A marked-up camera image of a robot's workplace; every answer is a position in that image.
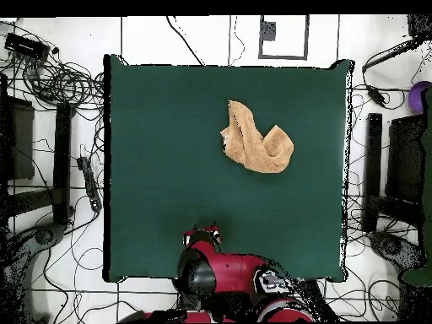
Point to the tan terry towel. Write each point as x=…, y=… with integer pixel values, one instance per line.
x=256, y=148

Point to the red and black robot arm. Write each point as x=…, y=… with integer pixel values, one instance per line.
x=236, y=270

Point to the dark green table cloth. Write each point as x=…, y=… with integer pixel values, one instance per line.
x=168, y=168

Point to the black power strip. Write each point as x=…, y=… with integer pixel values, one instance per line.
x=90, y=184

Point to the grey tripod base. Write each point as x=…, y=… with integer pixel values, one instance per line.
x=391, y=246
x=44, y=236

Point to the small grey box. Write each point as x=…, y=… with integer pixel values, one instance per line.
x=268, y=30

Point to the black power adapter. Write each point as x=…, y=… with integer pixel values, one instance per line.
x=376, y=95

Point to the dark green object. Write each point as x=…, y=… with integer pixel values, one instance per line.
x=428, y=168

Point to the purple ball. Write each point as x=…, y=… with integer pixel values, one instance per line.
x=416, y=98

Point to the black rod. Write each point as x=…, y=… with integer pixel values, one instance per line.
x=391, y=53

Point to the black corner box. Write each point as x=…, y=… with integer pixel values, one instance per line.
x=420, y=25

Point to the black stand frame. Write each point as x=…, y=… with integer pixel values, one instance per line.
x=62, y=152
x=374, y=152

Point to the grey square floor frame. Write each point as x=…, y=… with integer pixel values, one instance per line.
x=283, y=57

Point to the black network switch box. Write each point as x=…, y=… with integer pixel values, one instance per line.
x=27, y=46

